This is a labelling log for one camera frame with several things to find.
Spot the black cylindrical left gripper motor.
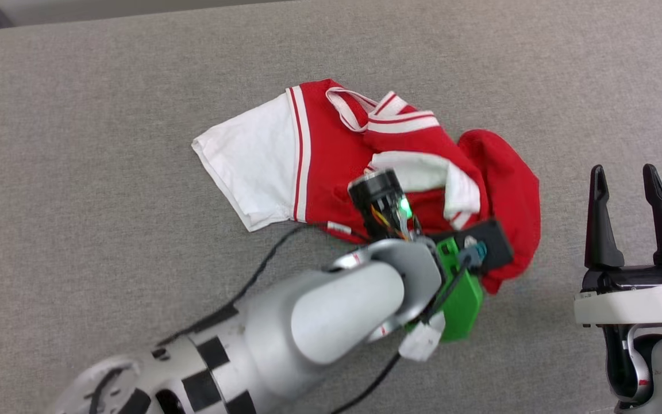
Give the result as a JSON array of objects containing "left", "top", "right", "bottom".
[{"left": 347, "top": 168, "right": 421, "bottom": 241}]

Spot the teal cable connector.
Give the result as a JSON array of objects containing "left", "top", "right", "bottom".
[{"left": 456, "top": 241, "right": 488, "bottom": 272}]

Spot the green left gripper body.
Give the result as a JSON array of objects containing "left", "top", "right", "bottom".
[{"left": 406, "top": 236, "right": 484, "bottom": 344}]

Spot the red white basketball jersey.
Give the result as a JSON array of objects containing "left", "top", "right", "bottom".
[{"left": 191, "top": 79, "right": 541, "bottom": 295}]

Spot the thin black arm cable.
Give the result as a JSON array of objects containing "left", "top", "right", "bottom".
[{"left": 159, "top": 221, "right": 369, "bottom": 347}]

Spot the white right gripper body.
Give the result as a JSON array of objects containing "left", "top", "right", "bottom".
[{"left": 574, "top": 259, "right": 662, "bottom": 327}]

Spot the black connector cable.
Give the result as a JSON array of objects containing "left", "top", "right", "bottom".
[{"left": 331, "top": 259, "right": 471, "bottom": 414}]

